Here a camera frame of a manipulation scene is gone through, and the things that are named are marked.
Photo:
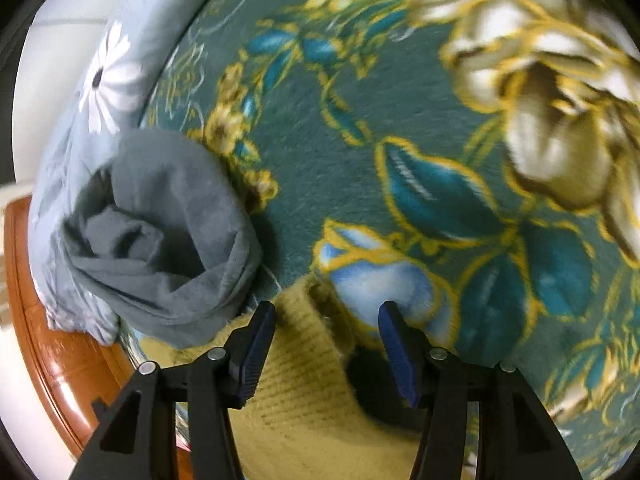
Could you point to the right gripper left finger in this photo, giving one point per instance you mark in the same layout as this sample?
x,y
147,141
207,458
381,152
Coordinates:
x,y
136,435

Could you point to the teal floral plush blanket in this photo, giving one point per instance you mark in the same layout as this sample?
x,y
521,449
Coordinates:
x,y
474,161

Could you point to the orange wooden bed frame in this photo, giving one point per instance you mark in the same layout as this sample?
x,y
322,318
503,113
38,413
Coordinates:
x,y
68,370

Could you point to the light blue daisy quilt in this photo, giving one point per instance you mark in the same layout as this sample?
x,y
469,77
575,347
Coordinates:
x,y
138,45

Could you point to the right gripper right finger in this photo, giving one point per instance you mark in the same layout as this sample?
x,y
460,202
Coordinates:
x,y
517,438

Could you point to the grey folded garment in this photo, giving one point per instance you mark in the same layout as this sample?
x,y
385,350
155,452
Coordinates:
x,y
159,234

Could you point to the olive green knit sweater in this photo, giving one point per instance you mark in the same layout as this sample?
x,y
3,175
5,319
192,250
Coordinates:
x,y
326,406

